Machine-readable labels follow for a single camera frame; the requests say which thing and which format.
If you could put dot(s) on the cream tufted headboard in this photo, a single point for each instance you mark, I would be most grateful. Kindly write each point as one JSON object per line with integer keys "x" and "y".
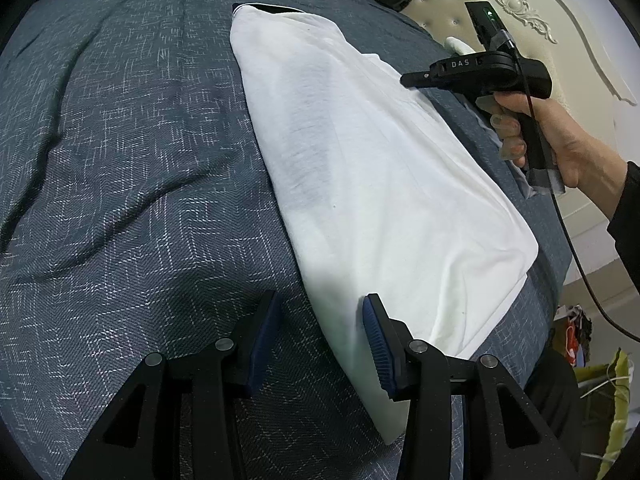
{"x": 575, "y": 10}

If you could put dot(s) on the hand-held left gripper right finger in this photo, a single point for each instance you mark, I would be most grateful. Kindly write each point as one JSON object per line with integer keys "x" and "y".
{"x": 377, "y": 347}

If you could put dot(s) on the person's right forearm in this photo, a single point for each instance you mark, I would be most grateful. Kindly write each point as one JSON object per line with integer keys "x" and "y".
{"x": 627, "y": 220}

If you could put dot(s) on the blue patterned bed blanket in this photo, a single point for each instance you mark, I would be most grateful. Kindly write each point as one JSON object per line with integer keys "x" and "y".
{"x": 125, "y": 160}

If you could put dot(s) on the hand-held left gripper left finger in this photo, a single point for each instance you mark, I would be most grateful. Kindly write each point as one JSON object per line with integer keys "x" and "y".
{"x": 262, "y": 342}

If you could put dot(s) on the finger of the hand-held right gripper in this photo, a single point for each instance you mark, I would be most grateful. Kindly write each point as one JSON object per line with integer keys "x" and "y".
{"x": 420, "y": 79}

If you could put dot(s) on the yellow-green cloth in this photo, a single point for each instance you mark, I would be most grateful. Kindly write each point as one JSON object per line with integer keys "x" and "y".
{"x": 617, "y": 410}

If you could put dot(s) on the person's right hand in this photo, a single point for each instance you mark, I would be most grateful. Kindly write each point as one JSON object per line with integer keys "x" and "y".
{"x": 570, "y": 145}

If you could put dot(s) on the white polo shirt black collar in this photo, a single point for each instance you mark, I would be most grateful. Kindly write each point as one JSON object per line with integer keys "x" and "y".
{"x": 370, "y": 185}

